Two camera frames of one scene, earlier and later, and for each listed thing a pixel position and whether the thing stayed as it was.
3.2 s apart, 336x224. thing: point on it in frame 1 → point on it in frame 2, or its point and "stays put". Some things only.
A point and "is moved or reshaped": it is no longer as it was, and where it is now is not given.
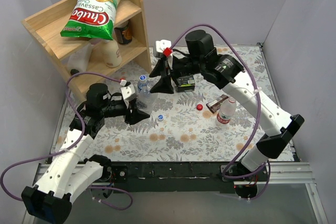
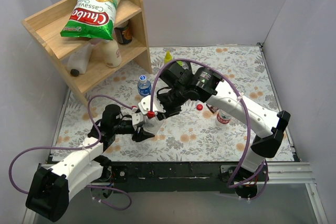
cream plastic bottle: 112,57 stays put
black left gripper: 128,108 → 140,132
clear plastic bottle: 146,102 is moved or reshaped
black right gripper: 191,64 → 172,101
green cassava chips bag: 94,11 stays put
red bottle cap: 199,107 stays put
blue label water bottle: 143,83 stays put
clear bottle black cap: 78,61 stays put
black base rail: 169,177 stays put
